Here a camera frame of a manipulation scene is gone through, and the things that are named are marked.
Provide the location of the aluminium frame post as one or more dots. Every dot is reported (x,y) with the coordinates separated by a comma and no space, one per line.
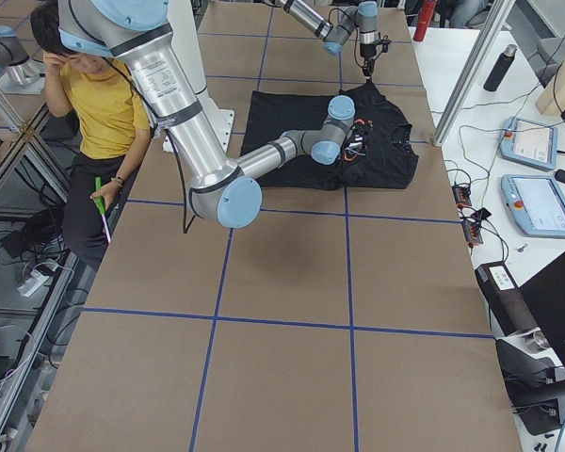
(486,37)

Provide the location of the black water bottle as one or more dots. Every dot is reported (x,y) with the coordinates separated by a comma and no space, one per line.
(500,68)

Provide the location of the black monitor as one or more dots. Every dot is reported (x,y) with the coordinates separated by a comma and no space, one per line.
(544,295)

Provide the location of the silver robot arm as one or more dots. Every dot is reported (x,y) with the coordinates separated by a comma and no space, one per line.
(360,20)
(157,40)

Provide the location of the brown paper table cover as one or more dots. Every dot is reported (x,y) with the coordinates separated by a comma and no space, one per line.
(337,321)

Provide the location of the black graphic t-shirt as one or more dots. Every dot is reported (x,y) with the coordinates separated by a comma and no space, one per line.
(390,161)

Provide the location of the white power strip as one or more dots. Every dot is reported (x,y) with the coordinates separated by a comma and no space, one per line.
(36,279)

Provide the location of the black desktop box device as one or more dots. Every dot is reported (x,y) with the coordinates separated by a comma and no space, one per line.
(504,297)

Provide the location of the orange connector strip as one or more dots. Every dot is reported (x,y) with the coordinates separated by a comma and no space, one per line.
(469,219)

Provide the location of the red metal bottle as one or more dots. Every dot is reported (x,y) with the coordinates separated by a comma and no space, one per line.
(424,18)

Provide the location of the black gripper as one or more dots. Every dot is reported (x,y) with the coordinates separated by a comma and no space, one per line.
(367,51)
(349,139)

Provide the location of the teach pendant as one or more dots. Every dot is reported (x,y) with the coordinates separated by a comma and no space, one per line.
(530,143)
(536,204)

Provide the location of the upper teach pendant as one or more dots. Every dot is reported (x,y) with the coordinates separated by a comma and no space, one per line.
(530,143)

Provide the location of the lower teach pendant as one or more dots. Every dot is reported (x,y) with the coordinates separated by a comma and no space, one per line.
(536,204)

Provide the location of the person in yellow shirt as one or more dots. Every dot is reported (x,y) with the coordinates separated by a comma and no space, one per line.
(114,126)

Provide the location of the green handled reacher grabber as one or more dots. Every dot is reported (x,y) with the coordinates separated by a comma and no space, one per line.
(100,205)

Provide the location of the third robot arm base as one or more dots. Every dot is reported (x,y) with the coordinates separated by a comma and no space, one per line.
(19,72)

